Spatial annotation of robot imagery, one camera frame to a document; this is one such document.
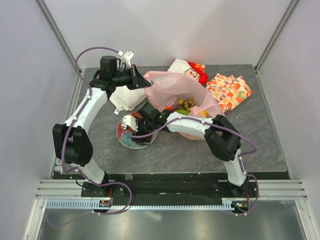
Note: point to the yellow fake pear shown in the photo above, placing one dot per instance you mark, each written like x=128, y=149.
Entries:
x=204, y=113

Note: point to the grey cable duct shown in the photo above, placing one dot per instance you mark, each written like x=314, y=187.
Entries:
x=91, y=204

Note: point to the brown longan bunch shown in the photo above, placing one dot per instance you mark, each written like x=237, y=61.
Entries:
x=184, y=104

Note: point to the orange floral folded cloth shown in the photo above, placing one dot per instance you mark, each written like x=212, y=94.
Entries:
x=228, y=91

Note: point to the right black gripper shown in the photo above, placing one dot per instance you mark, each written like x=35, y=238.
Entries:
x=140, y=140

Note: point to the green fake fruit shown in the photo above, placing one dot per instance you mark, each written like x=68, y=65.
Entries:
x=183, y=112

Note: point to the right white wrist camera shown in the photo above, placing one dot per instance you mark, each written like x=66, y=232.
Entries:
x=129, y=121

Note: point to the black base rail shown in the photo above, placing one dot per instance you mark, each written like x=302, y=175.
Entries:
x=171, y=188

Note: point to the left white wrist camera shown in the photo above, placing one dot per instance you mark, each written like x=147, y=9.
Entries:
x=125, y=58

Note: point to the cartoon print folded cloth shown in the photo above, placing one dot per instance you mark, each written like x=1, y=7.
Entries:
x=195, y=71

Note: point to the pink plastic bag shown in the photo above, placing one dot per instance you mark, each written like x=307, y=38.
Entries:
x=180, y=92

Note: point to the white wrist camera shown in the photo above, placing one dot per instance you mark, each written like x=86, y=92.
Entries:
x=125, y=58
x=129, y=121

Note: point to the red teal floral plate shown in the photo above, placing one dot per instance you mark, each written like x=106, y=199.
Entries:
x=124, y=137

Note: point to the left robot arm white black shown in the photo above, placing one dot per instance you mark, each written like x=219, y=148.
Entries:
x=71, y=141

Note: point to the white folded towel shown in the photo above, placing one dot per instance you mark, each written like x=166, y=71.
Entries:
x=126, y=100

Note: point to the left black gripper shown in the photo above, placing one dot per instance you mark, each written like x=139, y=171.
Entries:
x=137, y=81

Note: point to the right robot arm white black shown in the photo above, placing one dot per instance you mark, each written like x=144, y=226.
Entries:
x=222, y=138

